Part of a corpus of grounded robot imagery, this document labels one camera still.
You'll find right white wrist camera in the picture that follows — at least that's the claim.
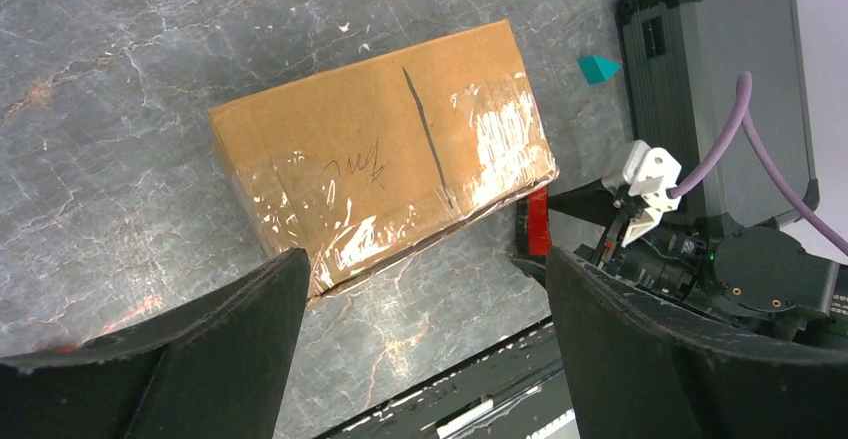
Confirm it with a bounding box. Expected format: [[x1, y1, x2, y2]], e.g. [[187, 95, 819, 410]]
[[601, 140, 682, 247]]

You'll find brown cardboard express box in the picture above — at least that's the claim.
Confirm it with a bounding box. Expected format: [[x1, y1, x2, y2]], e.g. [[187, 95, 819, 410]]
[[208, 20, 559, 299]]

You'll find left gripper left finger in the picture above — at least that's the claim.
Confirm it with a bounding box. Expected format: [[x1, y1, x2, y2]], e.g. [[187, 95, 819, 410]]
[[1, 249, 310, 438]]

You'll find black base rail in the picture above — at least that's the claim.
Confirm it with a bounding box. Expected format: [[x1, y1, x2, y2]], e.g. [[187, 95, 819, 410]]
[[323, 318, 579, 438]]

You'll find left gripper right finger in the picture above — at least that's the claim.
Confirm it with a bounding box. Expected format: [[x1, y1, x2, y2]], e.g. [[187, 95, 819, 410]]
[[546, 248, 847, 438]]

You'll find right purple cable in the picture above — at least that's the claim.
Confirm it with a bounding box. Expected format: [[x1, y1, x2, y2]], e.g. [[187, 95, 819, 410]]
[[667, 70, 848, 258]]

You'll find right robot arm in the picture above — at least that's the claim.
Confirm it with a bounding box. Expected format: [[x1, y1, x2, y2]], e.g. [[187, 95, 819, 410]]
[[546, 181, 847, 351]]

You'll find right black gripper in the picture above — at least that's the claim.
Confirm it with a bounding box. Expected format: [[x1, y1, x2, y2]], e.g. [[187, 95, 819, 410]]
[[548, 179, 722, 311]]

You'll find teal triangular block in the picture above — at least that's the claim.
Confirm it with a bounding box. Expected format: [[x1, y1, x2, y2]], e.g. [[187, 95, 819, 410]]
[[577, 55, 623, 85]]

